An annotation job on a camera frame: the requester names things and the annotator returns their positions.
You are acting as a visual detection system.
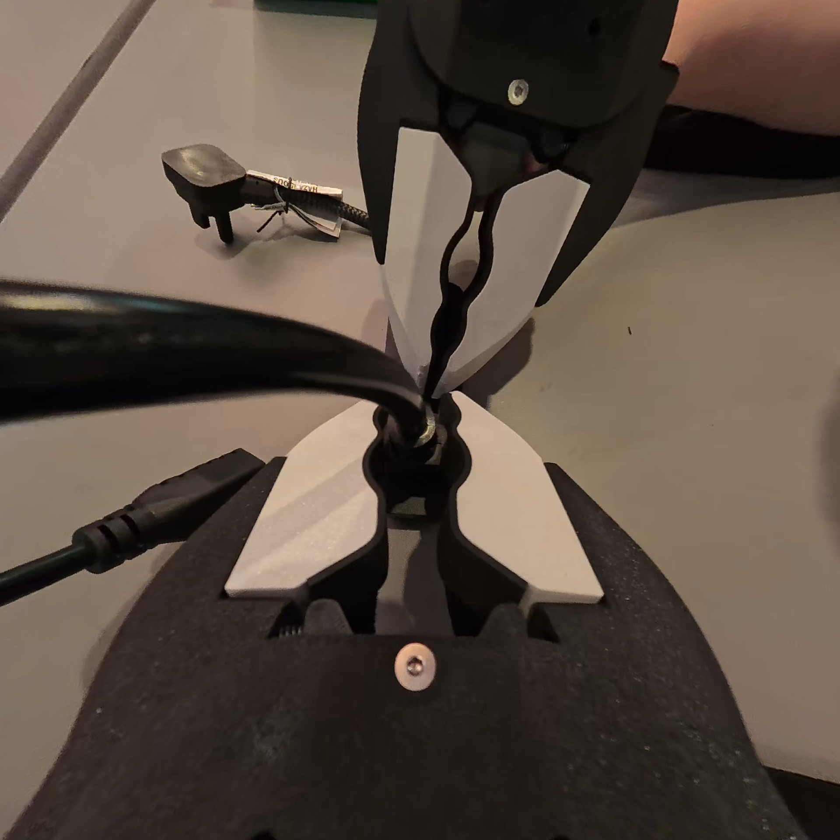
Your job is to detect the person's right forearm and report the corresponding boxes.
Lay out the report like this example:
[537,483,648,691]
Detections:
[663,0,840,127]

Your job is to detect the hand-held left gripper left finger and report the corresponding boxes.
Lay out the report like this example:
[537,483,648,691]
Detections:
[224,400,384,600]

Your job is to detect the black braided cable with plug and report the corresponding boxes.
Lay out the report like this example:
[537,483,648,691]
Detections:
[161,144,372,245]

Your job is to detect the black power cord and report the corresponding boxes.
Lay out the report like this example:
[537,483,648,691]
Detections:
[0,279,460,609]

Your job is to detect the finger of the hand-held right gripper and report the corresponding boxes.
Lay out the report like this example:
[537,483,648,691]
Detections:
[433,171,592,396]
[382,126,479,383]

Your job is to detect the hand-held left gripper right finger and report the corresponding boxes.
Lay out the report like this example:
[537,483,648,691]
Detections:
[450,391,606,606]

